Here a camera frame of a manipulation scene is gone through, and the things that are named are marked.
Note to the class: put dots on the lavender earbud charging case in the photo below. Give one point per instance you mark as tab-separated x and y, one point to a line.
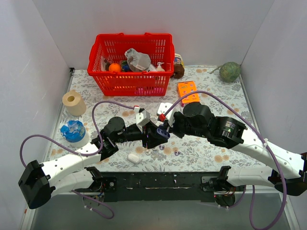
163	133

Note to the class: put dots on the orange fruit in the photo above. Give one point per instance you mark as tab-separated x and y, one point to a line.
114	67

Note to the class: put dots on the dark green toy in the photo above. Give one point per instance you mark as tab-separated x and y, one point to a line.
124	66

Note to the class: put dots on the white pump bottle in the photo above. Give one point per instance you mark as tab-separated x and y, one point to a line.
159	67

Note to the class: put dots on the floral patterned table mat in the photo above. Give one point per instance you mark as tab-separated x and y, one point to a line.
197	154

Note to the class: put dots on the beige paper roll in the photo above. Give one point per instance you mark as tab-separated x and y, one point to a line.
74	103

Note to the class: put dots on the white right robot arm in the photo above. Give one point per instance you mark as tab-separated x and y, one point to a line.
282	167

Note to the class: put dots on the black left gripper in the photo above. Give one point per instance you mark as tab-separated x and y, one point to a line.
146	135

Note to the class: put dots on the green melon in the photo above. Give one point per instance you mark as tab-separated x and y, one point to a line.
228	72

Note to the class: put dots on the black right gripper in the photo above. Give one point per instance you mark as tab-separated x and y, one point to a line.
174	124

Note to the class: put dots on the blue wrapped tissue roll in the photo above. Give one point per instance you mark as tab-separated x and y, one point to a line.
75	133

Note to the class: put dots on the red plastic shopping basket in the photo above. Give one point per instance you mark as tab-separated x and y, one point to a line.
112	47

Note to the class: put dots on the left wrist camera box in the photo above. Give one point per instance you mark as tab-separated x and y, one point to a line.
142	117

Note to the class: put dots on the grey crumpled bag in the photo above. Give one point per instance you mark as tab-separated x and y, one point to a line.
137	61

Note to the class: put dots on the brown jar with label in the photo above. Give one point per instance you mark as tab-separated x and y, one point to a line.
178	67

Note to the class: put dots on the orange snack box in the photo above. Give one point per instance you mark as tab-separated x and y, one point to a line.
184	88

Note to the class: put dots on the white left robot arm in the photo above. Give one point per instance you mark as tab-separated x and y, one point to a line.
41	181

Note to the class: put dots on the white earbud charging case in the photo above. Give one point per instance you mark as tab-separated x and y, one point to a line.
133	158

